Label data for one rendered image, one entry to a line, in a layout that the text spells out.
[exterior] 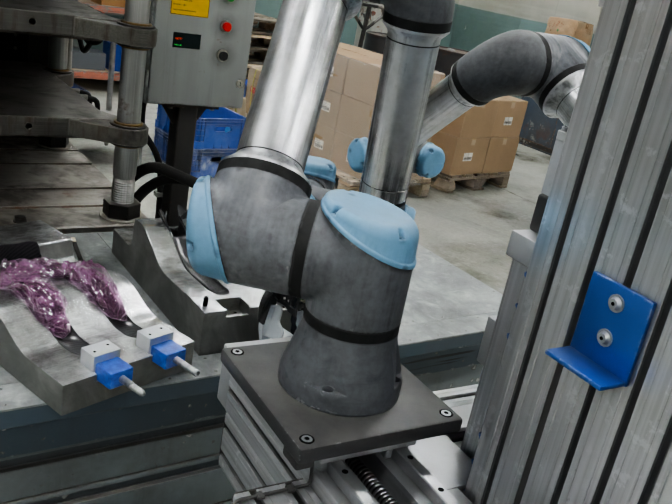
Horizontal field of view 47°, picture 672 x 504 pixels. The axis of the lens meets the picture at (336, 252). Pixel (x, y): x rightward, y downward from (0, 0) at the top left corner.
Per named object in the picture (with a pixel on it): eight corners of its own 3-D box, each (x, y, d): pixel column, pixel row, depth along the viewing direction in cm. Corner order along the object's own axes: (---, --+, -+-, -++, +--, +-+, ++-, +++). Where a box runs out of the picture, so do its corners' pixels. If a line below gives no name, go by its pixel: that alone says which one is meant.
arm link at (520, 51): (511, 70, 126) (351, 187, 165) (554, 75, 132) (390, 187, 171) (491, 9, 129) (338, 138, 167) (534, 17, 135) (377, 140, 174)
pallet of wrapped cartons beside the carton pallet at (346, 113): (430, 197, 580) (458, 74, 548) (349, 202, 531) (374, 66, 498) (333, 151, 667) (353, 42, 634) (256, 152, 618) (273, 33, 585)
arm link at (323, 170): (288, 161, 126) (298, 150, 134) (278, 223, 130) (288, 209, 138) (334, 170, 125) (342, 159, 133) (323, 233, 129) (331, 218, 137)
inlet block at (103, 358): (155, 404, 120) (158, 374, 118) (128, 414, 116) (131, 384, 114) (105, 368, 127) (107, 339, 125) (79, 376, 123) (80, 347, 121)
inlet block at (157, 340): (207, 383, 128) (211, 355, 126) (184, 392, 124) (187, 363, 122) (157, 350, 135) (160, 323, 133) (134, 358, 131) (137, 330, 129)
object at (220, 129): (246, 149, 532) (250, 119, 524) (195, 151, 506) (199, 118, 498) (202, 127, 573) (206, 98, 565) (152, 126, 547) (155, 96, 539)
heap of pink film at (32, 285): (138, 317, 139) (141, 278, 136) (49, 343, 125) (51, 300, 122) (58, 266, 153) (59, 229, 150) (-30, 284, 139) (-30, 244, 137)
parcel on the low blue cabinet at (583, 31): (590, 51, 814) (598, 24, 804) (569, 48, 795) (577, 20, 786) (560, 44, 846) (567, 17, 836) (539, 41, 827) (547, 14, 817)
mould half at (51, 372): (191, 368, 137) (198, 313, 133) (61, 416, 117) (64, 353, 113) (38, 267, 164) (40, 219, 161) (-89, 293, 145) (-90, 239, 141)
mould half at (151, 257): (316, 338, 156) (327, 278, 151) (198, 356, 141) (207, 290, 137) (213, 246, 193) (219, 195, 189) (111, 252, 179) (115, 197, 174)
